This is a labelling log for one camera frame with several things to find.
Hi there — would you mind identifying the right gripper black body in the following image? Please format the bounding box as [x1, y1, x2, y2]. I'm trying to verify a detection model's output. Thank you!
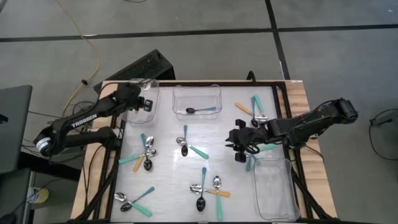
[229, 119, 276, 162]

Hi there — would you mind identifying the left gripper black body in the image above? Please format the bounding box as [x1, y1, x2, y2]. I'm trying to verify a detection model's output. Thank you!
[119, 83, 146, 112]

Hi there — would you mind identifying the silver spoon orange handle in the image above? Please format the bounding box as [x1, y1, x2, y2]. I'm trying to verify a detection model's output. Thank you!
[132, 136, 155, 174]
[234, 102, 264, 123]
[190, 184, 232, 198]

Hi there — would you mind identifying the narrow clear plastic bin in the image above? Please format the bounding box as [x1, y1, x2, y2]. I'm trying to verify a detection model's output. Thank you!
[122, 78, 160, 126]

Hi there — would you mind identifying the wide clear plastic bin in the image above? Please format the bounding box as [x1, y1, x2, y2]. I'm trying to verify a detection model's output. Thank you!
[172, 83, 223, 121]

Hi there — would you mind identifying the large clear plastic bin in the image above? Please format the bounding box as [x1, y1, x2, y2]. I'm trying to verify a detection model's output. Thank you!
[251, 157, 302, 222]

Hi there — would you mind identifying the dark grey desk top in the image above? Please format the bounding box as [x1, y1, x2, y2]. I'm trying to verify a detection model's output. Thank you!
[0, 84, 34, 175]

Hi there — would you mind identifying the yellow and white roll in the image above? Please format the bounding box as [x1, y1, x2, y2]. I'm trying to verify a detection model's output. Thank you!
[26, 186, 50, 205]

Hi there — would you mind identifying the yellow cable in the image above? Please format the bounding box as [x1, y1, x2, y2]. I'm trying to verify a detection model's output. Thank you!
[55, 0, 101, 118]

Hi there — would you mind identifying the black table frame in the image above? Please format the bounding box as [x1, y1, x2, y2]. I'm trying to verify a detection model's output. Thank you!
[74, 80, 335, 224]

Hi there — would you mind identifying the yellow-handled metal spoon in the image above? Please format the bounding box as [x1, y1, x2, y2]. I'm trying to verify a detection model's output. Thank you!
[196, 167, 207, 213]

